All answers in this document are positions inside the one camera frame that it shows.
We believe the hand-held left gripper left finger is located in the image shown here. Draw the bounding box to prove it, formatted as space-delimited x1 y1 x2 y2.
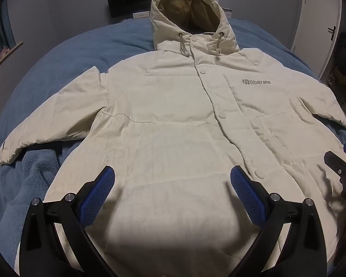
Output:
19 166 117 277

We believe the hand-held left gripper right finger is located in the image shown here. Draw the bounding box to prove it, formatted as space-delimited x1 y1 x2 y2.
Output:
230 165 328 277

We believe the cream hooded jacket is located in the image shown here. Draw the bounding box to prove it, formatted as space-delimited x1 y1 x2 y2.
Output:
0 0 346 277

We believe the blue bed blanket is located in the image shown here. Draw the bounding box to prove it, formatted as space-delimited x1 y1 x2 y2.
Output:
0 17 346 277

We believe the white door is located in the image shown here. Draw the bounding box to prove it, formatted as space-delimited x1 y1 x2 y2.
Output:
290 0 342 78

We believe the wooden window sill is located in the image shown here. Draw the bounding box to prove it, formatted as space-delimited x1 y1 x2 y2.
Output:
0 42 24 76

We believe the blue curtain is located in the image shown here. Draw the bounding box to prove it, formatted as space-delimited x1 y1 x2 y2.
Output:
0 0 16 53

